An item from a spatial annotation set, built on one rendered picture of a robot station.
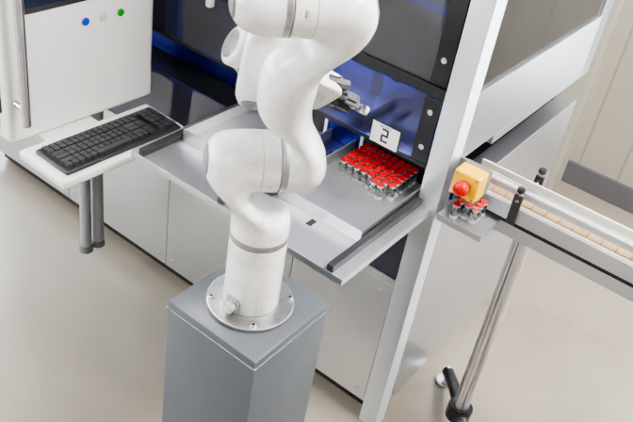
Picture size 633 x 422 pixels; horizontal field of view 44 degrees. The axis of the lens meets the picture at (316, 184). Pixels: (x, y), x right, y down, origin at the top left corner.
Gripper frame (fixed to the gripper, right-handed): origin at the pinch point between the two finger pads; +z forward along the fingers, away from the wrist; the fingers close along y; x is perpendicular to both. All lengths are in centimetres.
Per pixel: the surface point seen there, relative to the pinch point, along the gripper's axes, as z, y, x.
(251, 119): 10, -55, 22
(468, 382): 91, -44, -42
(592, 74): 179, -43, 110
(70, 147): -33, -77, 4
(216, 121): -1, -57, 17
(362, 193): 27.3, -24.5, -5.8
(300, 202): 10.2, -28.0, -13.1
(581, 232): 68, 14, -15
